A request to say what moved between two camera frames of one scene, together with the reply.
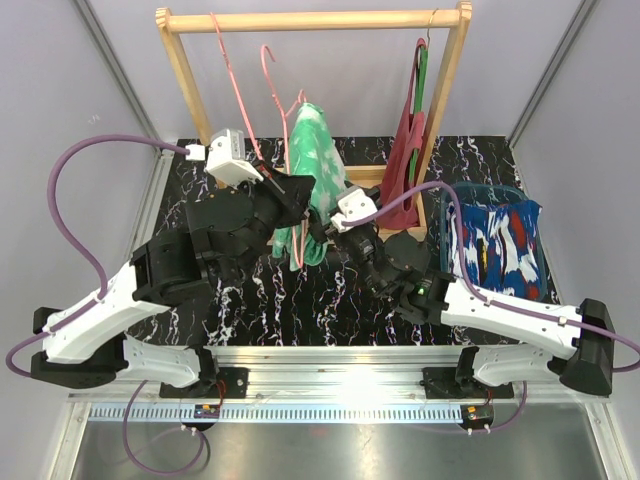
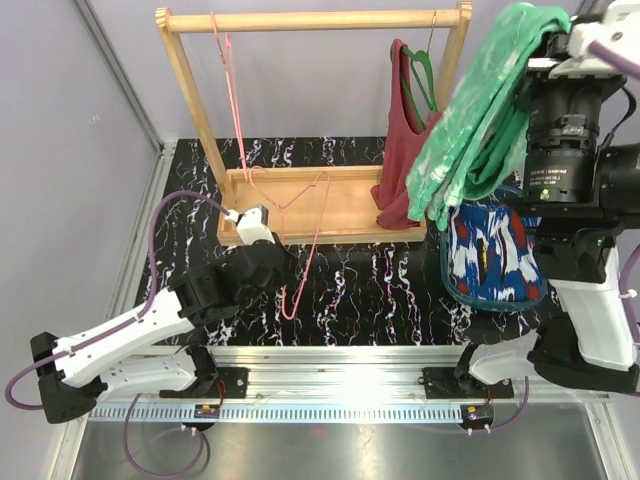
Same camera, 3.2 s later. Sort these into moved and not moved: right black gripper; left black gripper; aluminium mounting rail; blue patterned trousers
Moved: left black gripper; right black gripper
Not moved: aluminium mounting rail; blue patterned trousers
